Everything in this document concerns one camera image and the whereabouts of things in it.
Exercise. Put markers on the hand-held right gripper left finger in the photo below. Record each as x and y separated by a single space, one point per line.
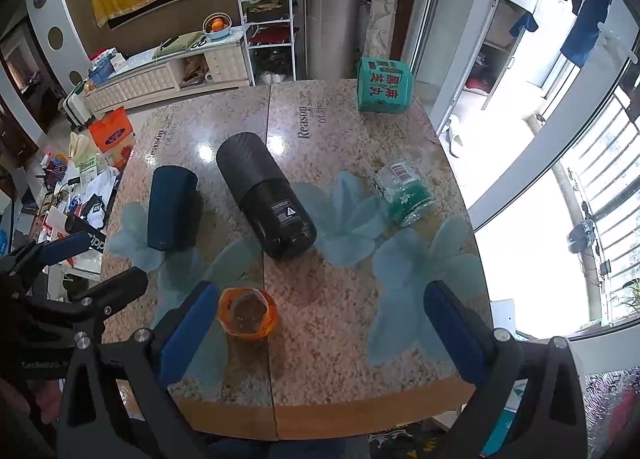
192 326

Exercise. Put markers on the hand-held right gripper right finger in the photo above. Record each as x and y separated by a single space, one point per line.
452 331

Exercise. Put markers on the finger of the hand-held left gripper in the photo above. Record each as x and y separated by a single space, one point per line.
67 245
117 286

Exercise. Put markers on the dark blue cup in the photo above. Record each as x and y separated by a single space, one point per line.
172 209

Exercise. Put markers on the clear green-label bottle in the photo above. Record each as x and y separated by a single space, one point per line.
402 191

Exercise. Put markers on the black cylindrical cup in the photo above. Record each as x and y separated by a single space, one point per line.
265 194

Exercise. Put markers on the orange plastic cup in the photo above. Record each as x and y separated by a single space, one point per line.
247 313

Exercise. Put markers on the pile of boxes and papers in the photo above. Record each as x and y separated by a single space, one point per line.
75 189

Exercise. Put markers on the orange paper bag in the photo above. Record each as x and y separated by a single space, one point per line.
111 131

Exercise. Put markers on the white suitcase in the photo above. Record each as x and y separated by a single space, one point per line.
76 105

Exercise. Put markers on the dark shoes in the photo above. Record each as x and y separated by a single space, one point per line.
582 235

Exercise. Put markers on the blue tissue pack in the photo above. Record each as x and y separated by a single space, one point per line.
105 68

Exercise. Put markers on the white quilted cabinet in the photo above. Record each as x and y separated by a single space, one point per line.
150 81

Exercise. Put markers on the white slippers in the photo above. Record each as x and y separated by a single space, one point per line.
456 136

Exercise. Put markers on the green table mat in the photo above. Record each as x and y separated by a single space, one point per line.
180 45

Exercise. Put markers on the green tissue box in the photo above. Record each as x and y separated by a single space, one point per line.
385 86

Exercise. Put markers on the bowl of oranges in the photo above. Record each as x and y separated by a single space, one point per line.
217 28

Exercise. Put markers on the white metal shelf rack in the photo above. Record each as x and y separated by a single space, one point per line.
272 39

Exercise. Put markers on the small blue hanging cloth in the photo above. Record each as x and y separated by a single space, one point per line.
524 25

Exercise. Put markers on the blue hanging garment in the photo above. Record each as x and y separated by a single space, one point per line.
590 24

